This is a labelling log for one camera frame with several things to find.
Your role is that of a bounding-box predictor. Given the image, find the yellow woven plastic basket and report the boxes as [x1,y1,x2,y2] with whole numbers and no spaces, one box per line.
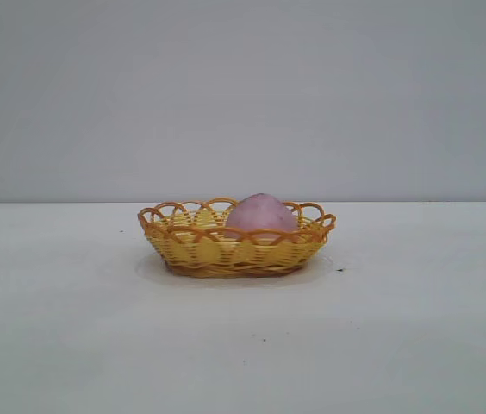
[138,197,338,279]

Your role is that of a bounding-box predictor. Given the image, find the clear round plate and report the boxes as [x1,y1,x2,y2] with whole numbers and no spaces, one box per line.
[133,252,334,288]

